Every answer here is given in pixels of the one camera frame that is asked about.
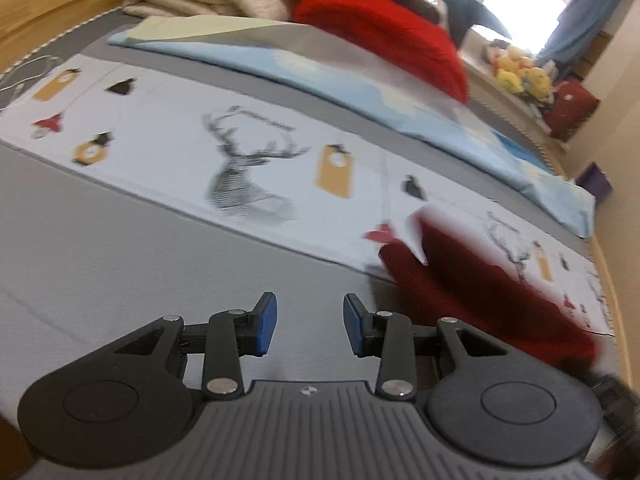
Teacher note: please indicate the white deer printed sheet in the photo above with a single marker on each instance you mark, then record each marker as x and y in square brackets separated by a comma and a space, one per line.
[175, 160]

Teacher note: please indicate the light blue duvet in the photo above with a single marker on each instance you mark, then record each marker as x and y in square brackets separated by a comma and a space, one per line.
[325, 65]

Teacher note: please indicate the dark navy garment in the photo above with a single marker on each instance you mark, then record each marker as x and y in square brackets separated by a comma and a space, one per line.
[465, 10]

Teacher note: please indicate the purple box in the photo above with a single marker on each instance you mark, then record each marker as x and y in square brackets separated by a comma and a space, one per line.
[595, 182]

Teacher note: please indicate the yellow plush toy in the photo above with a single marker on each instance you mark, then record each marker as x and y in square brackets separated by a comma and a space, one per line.
[511, 80]
[540, 81]
[517, 55]

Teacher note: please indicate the red knit sweater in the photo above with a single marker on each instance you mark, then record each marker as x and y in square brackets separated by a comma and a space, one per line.
[475, 290]

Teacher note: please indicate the bright red folded garment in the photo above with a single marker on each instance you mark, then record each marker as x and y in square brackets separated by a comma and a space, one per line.
[390, 35]

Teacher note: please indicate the red bag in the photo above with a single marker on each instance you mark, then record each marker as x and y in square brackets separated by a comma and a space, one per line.
[570, 107]

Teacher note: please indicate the blue curtain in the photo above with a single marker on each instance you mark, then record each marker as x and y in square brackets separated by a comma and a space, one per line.
[590, 15]

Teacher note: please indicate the yellow plush toys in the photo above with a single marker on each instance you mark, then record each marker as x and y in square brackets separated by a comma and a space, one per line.
[482, 76]

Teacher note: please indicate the grey bed sheet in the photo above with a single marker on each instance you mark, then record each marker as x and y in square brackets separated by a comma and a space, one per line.
[100, 260]

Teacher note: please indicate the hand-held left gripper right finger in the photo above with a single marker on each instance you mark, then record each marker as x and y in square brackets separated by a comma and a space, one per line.
[353, 326]

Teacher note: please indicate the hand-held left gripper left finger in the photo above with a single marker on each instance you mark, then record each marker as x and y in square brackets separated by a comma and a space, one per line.
[267, 323]

